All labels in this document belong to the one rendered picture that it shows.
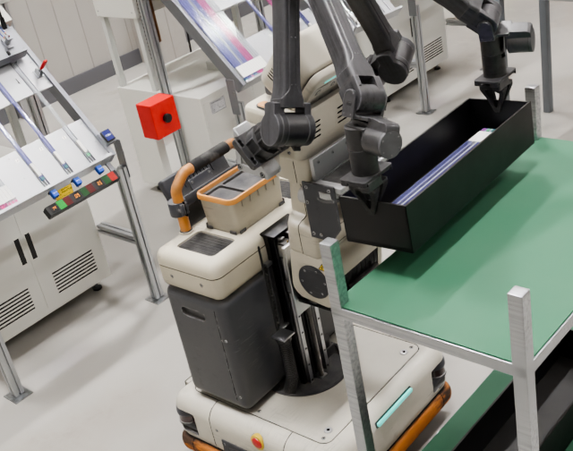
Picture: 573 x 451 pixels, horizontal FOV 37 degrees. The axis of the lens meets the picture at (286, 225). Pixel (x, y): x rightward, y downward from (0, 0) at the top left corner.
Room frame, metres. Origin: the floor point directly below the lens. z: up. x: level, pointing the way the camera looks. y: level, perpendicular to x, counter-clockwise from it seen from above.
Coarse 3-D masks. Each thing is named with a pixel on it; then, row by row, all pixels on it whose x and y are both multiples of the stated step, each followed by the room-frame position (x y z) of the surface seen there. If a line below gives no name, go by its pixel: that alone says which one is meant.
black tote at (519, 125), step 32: (448, 128) 1.99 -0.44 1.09; (480, 128) 2.05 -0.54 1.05; (512, 128) 1.88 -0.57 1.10; (416, 160) 1.88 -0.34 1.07; (480, 160) 1.77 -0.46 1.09; (512, 160) 1.87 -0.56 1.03; (352, 192) 1.70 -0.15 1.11; (384, 192) 1.77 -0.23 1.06; (448, 192) 1.66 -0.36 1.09; (352, 224) 1.65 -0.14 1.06; (384, 224) 1.59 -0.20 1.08; (416, 224) 1.57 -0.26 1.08
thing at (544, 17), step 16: (496, 0) 4.17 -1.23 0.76; (544, 0) 4.41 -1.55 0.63; (560, 0) 3.90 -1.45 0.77; (544, 16) 4.42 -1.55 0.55; (544, 32) 4.42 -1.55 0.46; (544, 48) 4.42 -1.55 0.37; (544, 64) 4.43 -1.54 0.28; (544, 80) 4.43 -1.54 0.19; (544, 96) 4.43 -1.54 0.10; (544, 112) 4.44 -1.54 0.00
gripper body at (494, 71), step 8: (488, 56) 2.00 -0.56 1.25; (496, 56) 1.99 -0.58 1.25; (504, 56) 2.00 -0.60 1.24; (488, 64) 2.00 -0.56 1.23; (496, 64) 1.99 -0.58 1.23; (504, 64) 2.00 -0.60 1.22; (488, 72) 2.00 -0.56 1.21; (496, 72) 1.99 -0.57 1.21; (504, 72) 2.00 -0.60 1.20; (512, 72) 2.03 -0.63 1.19; (480, 80) 2.00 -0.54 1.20; (488, 80) 1.99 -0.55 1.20; (496, 80) 1.98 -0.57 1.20
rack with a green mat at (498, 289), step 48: (528, 96) 2.12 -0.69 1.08; (480, 192) 1.88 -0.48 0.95; (528, 192) 1.84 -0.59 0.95; (336, 240) 1.53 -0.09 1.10; (432, 240) 1.71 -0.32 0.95; (480, 240) 1.66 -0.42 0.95; (528, 240) 1.62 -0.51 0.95; (336, 288) 1.51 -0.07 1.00; (384, 288) 1.55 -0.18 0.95; (432, 288) 1.51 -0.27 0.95; (480, 288) 1.48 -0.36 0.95; (528, 288) 1.44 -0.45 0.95; (432, 336) 1.35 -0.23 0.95; (480, 336) 1.32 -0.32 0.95; (528, 336) 1.22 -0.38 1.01; (480, 384) 1.90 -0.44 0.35; (528, 384) 1.21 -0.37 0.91; (528, 432) 1.21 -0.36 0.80
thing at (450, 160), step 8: (488, 128) 2.01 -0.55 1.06; (480, 136) 1.97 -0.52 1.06; (464, 144) 1.94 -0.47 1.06; (472, 144) 1.93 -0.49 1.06; (456, 152) 1.90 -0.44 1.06; (464, 152) 1.89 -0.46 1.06; (448, 160) 1.87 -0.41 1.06; (456, 160) 1.86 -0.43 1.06; (440, 168) 1.83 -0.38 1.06; (448, 168) 1.82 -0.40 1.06; (424, 176) 1.81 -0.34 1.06; (432, 176) 1.80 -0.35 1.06; (416, 184) 1.78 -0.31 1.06; (424, 184) 1.77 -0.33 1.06; (408, 192) 1.74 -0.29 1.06; (416, 192) 1.74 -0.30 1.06; (400, 200) 1.71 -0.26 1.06; (408, 200) 1.70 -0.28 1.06
